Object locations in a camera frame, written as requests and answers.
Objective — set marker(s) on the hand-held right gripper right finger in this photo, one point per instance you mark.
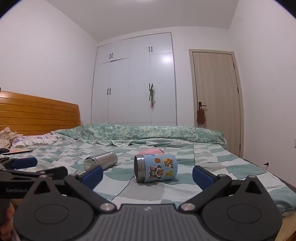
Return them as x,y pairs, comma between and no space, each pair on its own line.
203,177

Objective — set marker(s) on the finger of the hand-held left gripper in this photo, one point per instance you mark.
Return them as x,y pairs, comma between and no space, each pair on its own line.
24,162
49,172

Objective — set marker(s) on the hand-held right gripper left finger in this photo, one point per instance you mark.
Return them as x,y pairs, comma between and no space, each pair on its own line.
92,177

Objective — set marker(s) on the blue cartoon sticker cup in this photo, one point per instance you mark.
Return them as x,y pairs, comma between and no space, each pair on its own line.
159,168

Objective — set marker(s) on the silver steel cup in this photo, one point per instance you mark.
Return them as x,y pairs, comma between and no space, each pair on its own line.
104,160

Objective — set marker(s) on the pink cup lid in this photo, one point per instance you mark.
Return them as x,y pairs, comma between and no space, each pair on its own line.
150,151

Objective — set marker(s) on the person's left hand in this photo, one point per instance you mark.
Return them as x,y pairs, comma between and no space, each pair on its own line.
8,216

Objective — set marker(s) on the black phone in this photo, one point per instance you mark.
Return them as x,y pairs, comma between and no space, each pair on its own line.
18,151

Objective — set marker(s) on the purple floral pillow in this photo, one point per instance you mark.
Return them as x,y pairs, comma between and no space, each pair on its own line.
30,140

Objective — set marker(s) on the small black object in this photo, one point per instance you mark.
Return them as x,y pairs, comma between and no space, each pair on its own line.
3,150

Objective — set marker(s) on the beige crumpled cloth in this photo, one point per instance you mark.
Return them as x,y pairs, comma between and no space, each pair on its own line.
5,136

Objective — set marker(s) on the wooden headboard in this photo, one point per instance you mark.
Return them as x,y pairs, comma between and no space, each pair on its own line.
34,115

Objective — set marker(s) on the green checked blanket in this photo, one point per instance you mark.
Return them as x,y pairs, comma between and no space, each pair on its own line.
143,192

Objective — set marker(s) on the brown hanging bag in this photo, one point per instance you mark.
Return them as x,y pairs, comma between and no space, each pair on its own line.
200,115

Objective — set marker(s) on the green floral quilt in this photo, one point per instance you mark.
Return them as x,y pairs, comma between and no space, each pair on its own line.
138,132

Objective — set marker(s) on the white wardrobe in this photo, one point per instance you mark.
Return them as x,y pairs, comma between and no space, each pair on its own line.
129,92

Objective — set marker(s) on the green hanging toy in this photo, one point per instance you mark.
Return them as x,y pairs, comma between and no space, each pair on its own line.
152,96

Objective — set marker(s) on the beige wooden door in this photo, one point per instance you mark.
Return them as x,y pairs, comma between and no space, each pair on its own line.
215,81

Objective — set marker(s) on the wooden bed footboard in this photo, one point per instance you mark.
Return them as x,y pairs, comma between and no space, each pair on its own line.
289,229

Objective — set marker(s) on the wall switch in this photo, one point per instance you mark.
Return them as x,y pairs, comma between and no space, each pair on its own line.
294,142

